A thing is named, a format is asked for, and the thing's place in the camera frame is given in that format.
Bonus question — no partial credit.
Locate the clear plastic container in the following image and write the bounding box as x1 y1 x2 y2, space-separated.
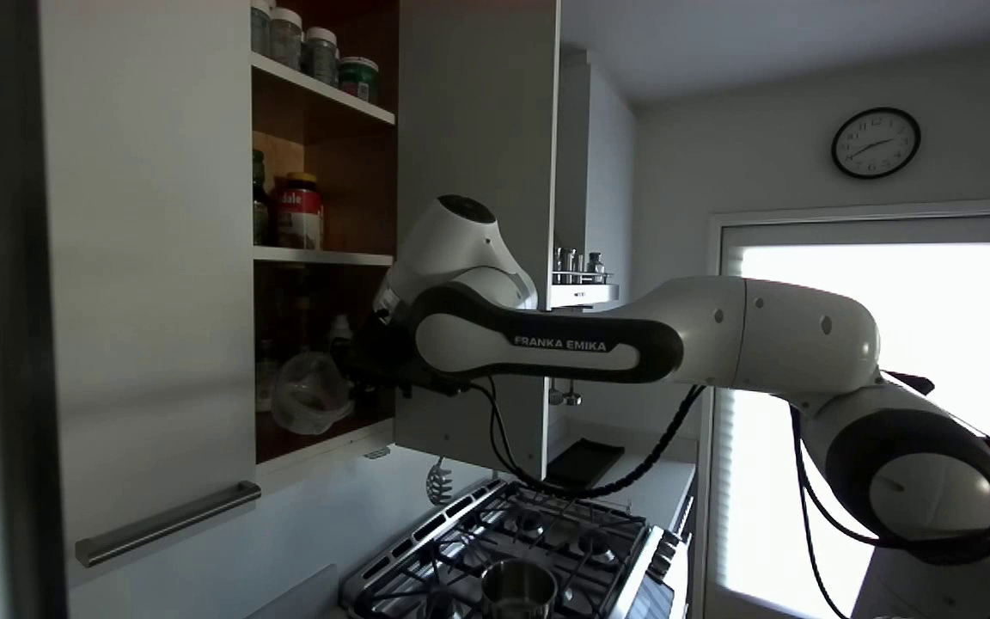
270 350 355 436

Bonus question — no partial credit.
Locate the white kitchen cupboard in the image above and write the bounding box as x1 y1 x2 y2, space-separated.
38 0 562 589

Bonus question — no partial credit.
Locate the plain white cupboard door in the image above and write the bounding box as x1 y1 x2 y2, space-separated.
394 0 562 481

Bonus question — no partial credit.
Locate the spiral metal whisk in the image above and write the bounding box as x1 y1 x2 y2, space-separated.
425 457 455 507

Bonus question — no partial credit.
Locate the red label jar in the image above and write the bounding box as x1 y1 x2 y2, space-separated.
271 171 325 251

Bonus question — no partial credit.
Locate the dark green bottle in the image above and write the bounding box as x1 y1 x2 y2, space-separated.
252 150 272 247

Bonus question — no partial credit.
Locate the stove burner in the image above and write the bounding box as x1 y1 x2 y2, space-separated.
570 530 618 565
507 508 549 539

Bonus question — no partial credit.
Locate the black tray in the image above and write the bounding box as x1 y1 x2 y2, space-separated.
543 438 626 492

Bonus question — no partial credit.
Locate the gas stove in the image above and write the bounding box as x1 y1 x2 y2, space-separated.
339 475 695 619

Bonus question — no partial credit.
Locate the steel pot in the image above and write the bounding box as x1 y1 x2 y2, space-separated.
480 558 559 619

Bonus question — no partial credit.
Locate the glass jar with white lid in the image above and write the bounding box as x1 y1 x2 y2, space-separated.
269 8 304 71
250 0 273 56
302 27 340 87

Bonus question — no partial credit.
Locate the row of stove knobs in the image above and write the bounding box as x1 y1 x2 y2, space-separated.
646 526 694 587

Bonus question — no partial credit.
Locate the window with white blind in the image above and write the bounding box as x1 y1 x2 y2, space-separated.
708 199 990 619

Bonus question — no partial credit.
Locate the white wall shelf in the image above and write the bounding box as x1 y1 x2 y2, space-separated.
548 282 621 310

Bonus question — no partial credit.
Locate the cupboard door with bar handle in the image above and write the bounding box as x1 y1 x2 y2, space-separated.
38 0 259 589

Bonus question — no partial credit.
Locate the silver bar door handle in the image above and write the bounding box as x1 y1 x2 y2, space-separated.
75 481 263 569

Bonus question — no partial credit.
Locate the tall white wall cupboard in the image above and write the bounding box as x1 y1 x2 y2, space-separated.
553 46 638 289

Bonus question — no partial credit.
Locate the round black wall clock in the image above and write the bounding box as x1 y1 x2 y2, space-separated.
830 106 923 181

